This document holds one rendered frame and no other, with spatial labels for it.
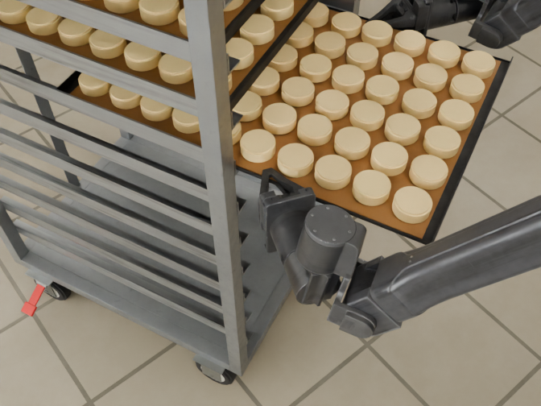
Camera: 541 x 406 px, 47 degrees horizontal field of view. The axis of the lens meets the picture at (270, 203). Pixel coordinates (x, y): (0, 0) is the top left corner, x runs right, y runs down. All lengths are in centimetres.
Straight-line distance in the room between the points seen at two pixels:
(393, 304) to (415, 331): 92
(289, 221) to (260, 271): 73
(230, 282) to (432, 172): 39
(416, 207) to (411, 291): 16
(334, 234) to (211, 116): 21
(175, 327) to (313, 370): 35
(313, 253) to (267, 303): 77
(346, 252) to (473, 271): 13
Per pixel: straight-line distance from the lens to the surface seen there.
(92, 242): 140
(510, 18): 114
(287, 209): 79
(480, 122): 99
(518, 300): 176
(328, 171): 85
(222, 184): 85
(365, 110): 93
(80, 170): 114
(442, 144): 91
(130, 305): 149
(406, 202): 83
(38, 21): 99
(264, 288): 148
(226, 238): 95
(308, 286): 73
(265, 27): 92
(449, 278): 68
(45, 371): 164
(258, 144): 88
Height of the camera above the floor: 143
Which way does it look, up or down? 52 degrees down
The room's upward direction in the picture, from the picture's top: straight up
